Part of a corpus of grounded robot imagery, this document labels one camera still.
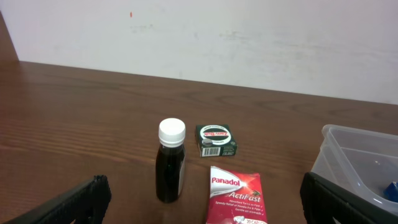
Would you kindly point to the dark bottle white cap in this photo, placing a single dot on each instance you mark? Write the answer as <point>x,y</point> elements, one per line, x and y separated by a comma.
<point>170,160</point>

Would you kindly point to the green Zam-Buk box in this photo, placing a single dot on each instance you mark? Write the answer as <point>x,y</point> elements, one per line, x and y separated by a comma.
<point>215,140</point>

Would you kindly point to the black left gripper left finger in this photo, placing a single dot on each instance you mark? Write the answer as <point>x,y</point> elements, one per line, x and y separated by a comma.
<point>85,203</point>

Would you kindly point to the blue Cool Fever box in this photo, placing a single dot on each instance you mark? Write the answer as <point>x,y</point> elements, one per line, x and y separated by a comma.
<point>391,192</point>

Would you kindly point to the red Panadol ActiFast packet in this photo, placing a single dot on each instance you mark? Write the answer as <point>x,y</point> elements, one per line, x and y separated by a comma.
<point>235,198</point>

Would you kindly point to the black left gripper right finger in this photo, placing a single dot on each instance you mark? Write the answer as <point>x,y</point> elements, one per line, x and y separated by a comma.
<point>324,202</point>

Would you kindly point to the clear plastic container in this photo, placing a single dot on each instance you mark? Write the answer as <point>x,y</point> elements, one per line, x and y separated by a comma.
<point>360,161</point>

